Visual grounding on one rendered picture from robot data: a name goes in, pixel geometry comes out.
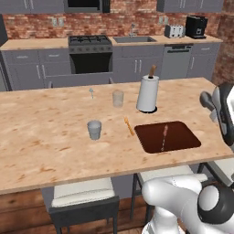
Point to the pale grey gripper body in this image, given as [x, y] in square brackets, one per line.
[214, 117]

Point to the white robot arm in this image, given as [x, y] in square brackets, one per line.
[170, 195]

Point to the kebab skewer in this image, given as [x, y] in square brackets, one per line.
[164, 137]

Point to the white cushion dark stool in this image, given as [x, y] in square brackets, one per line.
[161, 173]
[82, 195]
[224, 170]

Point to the grey lower cupboard run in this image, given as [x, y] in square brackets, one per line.
[202, 59]
[27, 68]
[137, 62]

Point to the grey cupboard run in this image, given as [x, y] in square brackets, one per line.
[190, 5]
[27, 68]
[202, 59]
[30, 6]
[137, 62]

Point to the grey dishwasher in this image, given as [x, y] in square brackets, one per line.
[176, 62]

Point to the white paper towel roll holder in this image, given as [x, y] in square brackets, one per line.
[147, 94]

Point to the orange fork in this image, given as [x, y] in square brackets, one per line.
[129, 126]

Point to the black coffee machine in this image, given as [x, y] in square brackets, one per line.
[196, 26]

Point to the silver toaster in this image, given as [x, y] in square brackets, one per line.
[174, 31]

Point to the clear glass cup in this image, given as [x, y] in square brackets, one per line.
[118, 99]

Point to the grey sink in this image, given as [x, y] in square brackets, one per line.
[134, 39]

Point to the grey upper cupboard run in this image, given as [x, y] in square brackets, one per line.
[190, 5]
[30, 6]

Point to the silver tap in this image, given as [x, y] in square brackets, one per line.
[132, 29]

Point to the grey cup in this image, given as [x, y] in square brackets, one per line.
[94, 130]

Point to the small grey-blue utensil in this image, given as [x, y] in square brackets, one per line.
[91, 92]

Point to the black stove with oven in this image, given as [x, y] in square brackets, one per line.
[90, 48]

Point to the grey range hood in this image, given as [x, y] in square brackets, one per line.
[85, 5]

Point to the dark fridge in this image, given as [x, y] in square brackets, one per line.
[3, 30]

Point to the grey wall outlet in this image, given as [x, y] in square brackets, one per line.
[163, 20]
[58, 22]

